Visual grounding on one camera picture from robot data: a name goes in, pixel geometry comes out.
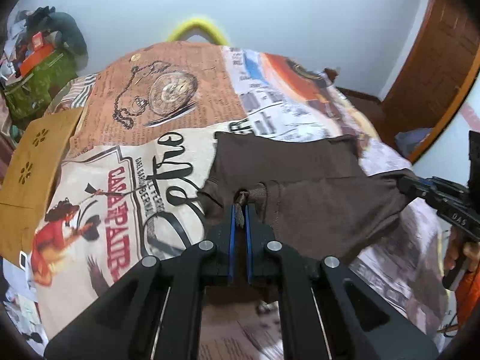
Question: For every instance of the printed patchwork bedspread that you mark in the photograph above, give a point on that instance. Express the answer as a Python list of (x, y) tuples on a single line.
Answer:
[(129, 186)]

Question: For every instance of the person right hand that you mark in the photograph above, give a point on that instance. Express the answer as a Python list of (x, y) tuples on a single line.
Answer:
[(456, 248)]

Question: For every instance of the green storage box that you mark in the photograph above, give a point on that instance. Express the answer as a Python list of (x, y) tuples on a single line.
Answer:
[(29, 97)]

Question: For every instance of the orange sleeve forearm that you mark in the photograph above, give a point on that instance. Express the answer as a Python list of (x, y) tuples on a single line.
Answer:
[(467, 296)]

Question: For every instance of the wooden bed post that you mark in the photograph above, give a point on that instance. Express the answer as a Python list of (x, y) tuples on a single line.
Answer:
[(332, 74)]

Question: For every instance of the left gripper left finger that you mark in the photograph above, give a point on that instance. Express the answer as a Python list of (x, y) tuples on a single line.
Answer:
[(154, 311)]

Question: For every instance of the black camera box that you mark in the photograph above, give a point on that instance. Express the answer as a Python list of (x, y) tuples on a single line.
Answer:
[(474, 157)]

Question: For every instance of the brown t-shirt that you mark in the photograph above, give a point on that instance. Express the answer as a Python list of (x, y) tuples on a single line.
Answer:
[(314, 195)]

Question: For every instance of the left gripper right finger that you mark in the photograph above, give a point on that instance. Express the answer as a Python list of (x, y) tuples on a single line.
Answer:
[(326, 310)]

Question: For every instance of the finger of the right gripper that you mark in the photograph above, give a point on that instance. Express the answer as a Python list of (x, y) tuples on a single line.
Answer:
[(415, 187)]

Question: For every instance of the orange box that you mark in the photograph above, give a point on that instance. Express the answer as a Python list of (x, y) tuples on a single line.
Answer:
[(41, 50)]

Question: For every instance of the wooden lap desk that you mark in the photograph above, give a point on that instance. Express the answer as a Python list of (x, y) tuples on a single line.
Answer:
[(27, 188)]

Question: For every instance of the yellow foam bed arch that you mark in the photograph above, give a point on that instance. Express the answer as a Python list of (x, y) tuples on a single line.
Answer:
[(199, 26)]

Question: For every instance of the grey plush pillow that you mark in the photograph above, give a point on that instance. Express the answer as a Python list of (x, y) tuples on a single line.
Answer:
[(69, 36)]

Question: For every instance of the wooden door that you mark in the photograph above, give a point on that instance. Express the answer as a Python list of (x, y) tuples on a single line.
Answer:
[(434, 71)]

